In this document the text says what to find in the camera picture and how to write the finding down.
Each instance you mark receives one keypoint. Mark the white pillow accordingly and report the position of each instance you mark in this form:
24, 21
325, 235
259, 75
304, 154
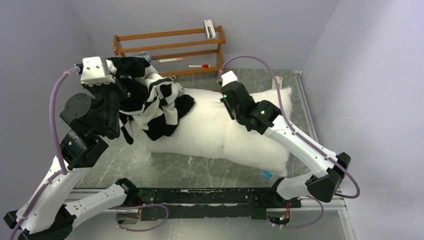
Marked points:
208, 131

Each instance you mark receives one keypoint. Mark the black white checkered pillowcase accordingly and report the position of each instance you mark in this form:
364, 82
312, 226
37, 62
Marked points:
155, 103

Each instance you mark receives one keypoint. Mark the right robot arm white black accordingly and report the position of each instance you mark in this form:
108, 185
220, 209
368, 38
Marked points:
326, 168

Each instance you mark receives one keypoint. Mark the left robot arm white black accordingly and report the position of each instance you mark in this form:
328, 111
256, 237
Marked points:
92, 117

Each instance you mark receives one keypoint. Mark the blue pillow tag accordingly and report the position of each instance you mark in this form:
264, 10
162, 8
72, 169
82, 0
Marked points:
267, 175

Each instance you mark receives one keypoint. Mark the white marker red cap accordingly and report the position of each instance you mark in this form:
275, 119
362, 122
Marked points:
199, 66

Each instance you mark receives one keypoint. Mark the wooden shelf rack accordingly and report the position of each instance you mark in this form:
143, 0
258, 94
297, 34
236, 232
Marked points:
191, 44

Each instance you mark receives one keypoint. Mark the small white green box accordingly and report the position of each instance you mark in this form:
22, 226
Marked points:
277, 83

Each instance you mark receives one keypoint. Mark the white marker pink cap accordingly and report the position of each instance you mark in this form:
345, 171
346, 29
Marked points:
167, 60

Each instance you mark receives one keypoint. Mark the blue white round jar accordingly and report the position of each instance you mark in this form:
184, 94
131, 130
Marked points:
145, 55

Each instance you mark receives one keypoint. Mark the white clip on rack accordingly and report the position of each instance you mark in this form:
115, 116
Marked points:
209, 29

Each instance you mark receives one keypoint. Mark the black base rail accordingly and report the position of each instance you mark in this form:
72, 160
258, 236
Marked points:
199, 203

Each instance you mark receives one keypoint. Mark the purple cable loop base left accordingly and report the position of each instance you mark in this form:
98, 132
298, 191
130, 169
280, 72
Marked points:
128, 215

